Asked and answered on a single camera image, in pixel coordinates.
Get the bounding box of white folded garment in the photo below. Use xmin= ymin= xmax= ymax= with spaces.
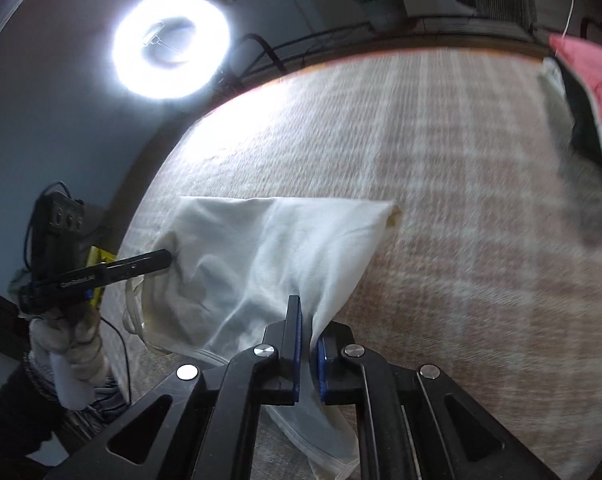
xmin=541 ymin=56 xmax=569 ymax=96

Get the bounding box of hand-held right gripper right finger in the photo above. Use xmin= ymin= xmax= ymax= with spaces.
xmin=311 ymin=322 xmax=562 ymax=480

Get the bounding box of phone holder clamp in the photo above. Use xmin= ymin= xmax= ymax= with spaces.
xmin=142 ymin=20 xmax=167 ymax=47

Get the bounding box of person's striped clothing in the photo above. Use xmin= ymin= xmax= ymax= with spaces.
xmin=61 ymin=380 xmax=132 ymax=441

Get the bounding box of white camisole top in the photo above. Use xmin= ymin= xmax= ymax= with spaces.
xmin=123 ymin=195 xmax=402 ymax=480

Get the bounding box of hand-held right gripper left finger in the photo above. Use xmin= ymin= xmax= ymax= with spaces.
xmin=43 ymin=295 xmax=302 ymax=480

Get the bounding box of ring light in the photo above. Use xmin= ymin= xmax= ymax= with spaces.
xmin=112 ymin=0 xmax=231 ymax=102

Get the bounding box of person's left hand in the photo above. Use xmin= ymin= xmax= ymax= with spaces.
xmin=28 ymin=302 xmax=110 ymax=408

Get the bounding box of plaid bed blanket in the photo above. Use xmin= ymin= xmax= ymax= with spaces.
xmin=98 ymin=47 xmax=602 ymax=480

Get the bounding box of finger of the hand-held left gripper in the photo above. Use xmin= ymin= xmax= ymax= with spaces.
xmin=88 ymin=249 xmax=173 ymax=287

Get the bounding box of black metal clothes rack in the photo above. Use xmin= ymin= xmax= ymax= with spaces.
xmin=226 ymin=10 xmax=552 ymax=91

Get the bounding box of pink folded garment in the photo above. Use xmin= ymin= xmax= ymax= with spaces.
xmin=548 ymin=35 xmax=602 ymax=143

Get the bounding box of yellow trimmed bag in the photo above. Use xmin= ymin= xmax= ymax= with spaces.
xmin=87 ymin=246 xmax=116 ymax=307

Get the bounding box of potted plant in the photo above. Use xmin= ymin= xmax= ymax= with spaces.
xmin=351 ymin=0 xmax=407 ymax=31

